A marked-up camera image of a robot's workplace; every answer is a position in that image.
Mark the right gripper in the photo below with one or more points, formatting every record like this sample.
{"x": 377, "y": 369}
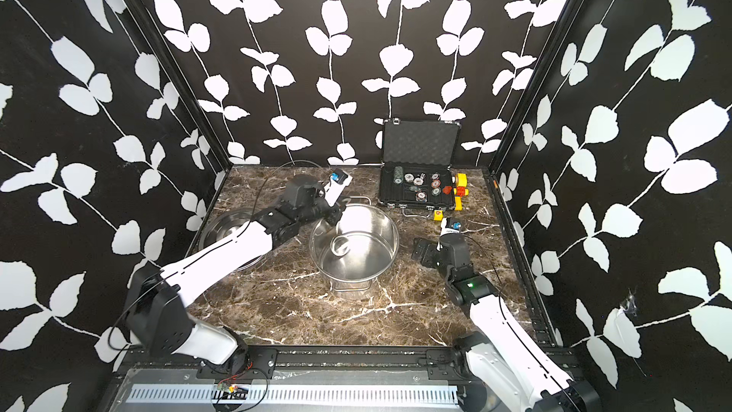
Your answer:
{"x": 432, "y": 247}

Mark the stainless steel pot lid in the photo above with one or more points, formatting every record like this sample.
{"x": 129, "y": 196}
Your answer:
{"x": 224, "y": 225}

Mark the long steel spoon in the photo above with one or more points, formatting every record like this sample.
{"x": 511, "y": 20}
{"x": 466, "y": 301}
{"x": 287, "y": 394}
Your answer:
{"x": 347, "y": 225}

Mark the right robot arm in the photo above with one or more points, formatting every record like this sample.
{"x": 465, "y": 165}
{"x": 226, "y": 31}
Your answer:
{"x": 505, "y": 358}

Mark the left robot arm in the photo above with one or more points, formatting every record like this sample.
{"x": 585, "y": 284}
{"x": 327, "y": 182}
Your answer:
{"x": 155, "y": 310}

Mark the blue green chip stack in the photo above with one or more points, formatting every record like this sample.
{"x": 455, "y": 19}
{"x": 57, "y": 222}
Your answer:
{"x": 398, "y": 177}

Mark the yellow red toy block figure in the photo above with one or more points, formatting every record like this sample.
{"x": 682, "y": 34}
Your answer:
{"x": 460, "y": 190}

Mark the black poker chip case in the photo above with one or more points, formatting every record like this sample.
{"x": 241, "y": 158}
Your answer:
{"x": 424, "y": 149}

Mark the perforated metal rail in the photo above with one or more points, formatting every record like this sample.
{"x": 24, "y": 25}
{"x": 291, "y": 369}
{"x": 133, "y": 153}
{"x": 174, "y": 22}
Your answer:
{"x": 437, "y": 396}

